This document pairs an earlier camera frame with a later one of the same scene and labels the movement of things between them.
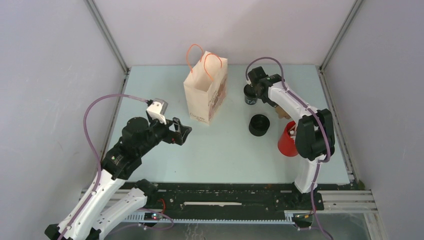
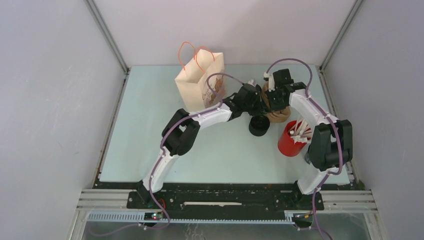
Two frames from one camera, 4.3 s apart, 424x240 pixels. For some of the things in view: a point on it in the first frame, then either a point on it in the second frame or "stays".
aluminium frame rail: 91,6 stays
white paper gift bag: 206,89 -> 195,54
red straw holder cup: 286,144 stays
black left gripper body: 163,132 -> 254,107
